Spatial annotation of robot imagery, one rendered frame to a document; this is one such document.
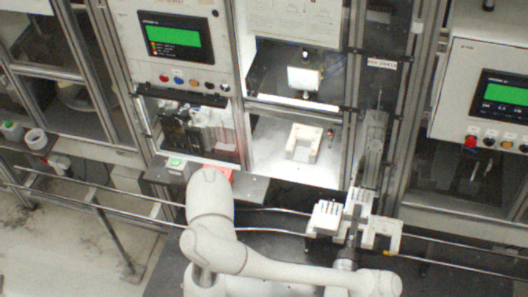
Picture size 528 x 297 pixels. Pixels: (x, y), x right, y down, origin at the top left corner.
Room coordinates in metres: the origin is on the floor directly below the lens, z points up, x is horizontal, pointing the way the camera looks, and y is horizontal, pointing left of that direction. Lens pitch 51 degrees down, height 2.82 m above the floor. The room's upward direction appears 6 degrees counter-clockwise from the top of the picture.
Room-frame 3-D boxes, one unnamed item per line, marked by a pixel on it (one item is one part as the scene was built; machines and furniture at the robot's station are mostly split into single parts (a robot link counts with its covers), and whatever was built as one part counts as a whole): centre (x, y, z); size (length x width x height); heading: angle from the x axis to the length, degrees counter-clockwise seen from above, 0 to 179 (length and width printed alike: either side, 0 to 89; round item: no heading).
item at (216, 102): (1.46, 0.29, 1.37); 0.36 x 0.04 x 0.04; 70
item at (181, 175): (1.42, 0.36, 0.97); 0.08 x 0.08 x 0.12; 70
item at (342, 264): (0.86, -0.24, 1.04); 0.09 x 0.06 x 0.09; 70
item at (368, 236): (1.12, -0.34, 0.84); 0.36 x 0.14 x 0.10; 70
